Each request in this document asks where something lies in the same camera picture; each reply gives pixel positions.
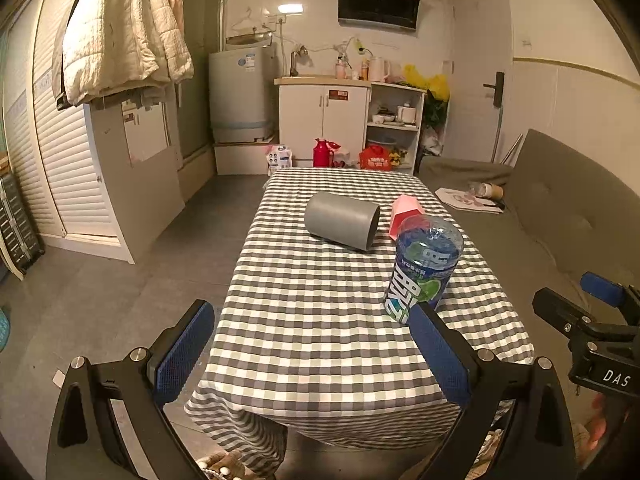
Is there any metal faucet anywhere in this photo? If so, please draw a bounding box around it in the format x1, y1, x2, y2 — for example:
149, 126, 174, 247
289, 44, 309, 78

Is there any wire clothes hanger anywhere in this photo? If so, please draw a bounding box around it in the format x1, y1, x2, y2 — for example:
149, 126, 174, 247
230, 7, 274, 34

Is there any pink paper box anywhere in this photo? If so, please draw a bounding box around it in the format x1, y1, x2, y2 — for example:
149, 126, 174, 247
388, 194, 427, 239

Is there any person's right hand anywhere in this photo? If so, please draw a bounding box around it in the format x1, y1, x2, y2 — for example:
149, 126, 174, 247
575, 392, 632, 463

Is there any white detergent bag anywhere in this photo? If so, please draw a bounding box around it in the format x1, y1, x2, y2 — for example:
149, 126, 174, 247
264, 143, 295, 177

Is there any white electric kettle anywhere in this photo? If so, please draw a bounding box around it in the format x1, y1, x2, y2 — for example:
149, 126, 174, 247
368, 56, 391, 83

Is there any black storage crate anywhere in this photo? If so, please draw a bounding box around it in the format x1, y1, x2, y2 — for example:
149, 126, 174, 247
0, 172, 46, 281

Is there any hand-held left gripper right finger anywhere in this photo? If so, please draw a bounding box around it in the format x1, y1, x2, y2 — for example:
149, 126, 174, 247
408, 302, 579, 480

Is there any white door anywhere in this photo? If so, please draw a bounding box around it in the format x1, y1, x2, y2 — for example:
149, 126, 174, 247
449, 0, 514, 162

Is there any white sink cabinet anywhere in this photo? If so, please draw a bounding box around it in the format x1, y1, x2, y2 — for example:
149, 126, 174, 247
273, 75, 372, 169

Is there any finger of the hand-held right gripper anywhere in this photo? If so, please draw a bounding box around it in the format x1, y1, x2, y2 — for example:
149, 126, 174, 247
580, 271, 640, 322
532, 287, 640, 348

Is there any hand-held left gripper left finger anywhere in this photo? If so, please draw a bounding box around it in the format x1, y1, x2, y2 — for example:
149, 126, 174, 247
46, 299, 216, 480

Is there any grey cup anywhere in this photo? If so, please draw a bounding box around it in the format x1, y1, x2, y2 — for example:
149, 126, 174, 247
304, 191, 382, 254

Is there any yellow flower bouquet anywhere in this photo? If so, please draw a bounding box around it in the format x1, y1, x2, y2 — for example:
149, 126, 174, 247
403, 63, 451, 130

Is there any white quilted jacket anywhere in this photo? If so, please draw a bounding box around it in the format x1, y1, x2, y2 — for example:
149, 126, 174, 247
51, 0, 195, 107

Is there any red gift bag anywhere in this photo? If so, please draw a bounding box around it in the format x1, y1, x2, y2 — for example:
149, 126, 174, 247
358, 145, 392, 171

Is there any checkered tablecloth table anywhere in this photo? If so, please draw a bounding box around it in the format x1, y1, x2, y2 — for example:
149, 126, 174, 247
183, 167, 535, 477

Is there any white louvred wardrobe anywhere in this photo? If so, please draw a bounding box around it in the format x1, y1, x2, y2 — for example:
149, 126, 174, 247
0, 0, 137, 264

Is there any grey sofa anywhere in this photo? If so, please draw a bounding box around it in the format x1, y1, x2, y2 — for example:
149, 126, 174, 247
417, 128, 640, 361

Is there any dark door handle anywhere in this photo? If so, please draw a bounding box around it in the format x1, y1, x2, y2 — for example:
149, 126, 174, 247
483, 71, 505, 108

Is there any blue plastic jar green label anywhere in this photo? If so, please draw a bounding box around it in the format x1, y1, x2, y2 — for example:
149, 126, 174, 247
383, 214, 465, 325

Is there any white washing machine platform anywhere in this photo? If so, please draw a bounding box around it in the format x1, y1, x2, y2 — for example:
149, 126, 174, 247
213, 132, 281, 176

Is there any white washing machine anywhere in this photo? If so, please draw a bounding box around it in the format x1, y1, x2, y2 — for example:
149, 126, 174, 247
208, 34, 279, 145

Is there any white open shelf unit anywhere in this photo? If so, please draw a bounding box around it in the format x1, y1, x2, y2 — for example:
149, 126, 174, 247
364, 82, 428, 176

